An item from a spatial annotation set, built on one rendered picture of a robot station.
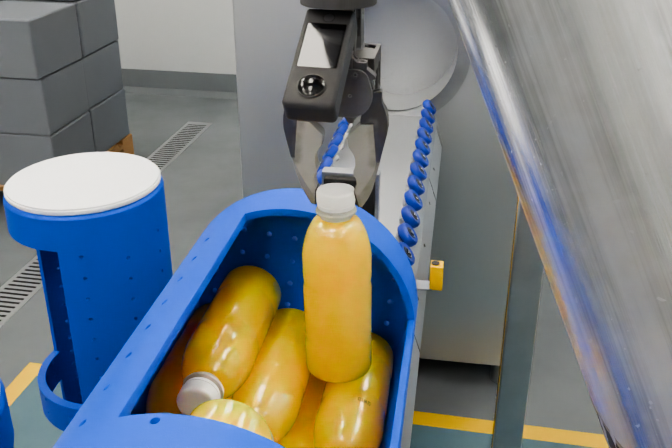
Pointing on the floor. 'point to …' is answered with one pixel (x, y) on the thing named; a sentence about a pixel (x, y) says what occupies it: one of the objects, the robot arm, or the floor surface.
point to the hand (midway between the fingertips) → (336, 196)
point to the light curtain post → (517, 335)
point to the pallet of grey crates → (58, 56)
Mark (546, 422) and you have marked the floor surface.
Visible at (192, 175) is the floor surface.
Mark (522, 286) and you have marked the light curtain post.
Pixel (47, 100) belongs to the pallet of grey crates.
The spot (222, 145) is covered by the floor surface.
